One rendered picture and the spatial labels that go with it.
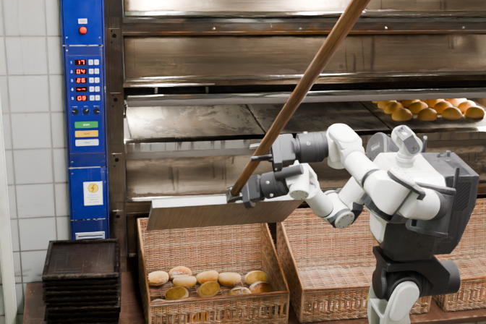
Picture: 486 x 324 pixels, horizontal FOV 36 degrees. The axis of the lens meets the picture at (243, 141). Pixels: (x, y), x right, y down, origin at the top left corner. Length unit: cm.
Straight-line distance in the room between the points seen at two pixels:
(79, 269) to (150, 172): 52
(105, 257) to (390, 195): 140
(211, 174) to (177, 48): 57
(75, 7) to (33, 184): 75
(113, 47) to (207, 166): 65
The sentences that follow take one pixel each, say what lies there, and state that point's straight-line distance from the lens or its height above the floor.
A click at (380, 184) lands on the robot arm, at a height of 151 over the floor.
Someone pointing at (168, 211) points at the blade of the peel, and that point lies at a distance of 268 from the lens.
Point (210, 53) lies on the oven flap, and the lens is 306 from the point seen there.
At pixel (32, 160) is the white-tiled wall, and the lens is 315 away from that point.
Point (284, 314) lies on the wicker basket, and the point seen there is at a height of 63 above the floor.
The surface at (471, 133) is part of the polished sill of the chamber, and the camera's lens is 356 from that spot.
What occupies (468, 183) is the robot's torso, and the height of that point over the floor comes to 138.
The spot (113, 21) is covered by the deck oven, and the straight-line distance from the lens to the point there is 298.
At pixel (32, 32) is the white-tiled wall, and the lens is 299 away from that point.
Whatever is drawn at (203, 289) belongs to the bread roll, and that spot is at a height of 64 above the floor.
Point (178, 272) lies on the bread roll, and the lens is 324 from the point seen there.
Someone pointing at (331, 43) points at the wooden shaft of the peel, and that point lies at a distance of 152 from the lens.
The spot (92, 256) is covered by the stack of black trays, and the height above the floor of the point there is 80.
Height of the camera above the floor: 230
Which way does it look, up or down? 21 degrees down
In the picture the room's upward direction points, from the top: 2 degrees clockwise
